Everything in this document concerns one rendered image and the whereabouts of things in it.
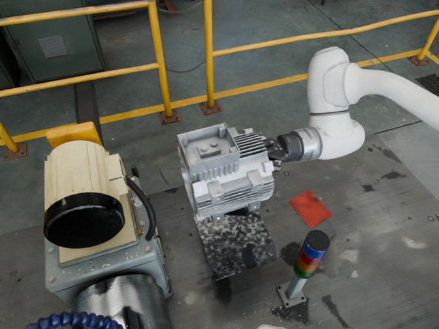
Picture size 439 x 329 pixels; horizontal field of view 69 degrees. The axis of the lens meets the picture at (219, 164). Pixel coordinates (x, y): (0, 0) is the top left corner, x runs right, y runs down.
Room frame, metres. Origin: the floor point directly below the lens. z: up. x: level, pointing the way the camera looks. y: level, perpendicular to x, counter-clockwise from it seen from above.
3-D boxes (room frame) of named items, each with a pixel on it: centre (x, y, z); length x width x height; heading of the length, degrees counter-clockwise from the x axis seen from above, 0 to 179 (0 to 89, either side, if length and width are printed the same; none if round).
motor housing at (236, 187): (0.52, -0.01, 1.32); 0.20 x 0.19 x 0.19; 110
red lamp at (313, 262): (0.38, -0.25, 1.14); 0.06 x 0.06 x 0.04
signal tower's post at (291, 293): (0.38, -0.25, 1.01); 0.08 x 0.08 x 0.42; 20
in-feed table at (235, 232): (0.56, -0.05, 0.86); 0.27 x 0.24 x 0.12; 20
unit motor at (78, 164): (0.53, 0.34, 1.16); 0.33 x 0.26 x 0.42; 20
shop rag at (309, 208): (0.74, -0.39, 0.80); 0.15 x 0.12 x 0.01; 30
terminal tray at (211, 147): (0.51, 0.03, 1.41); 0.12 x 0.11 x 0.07; 110
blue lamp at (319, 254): (0.38, -0.25, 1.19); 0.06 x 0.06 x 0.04
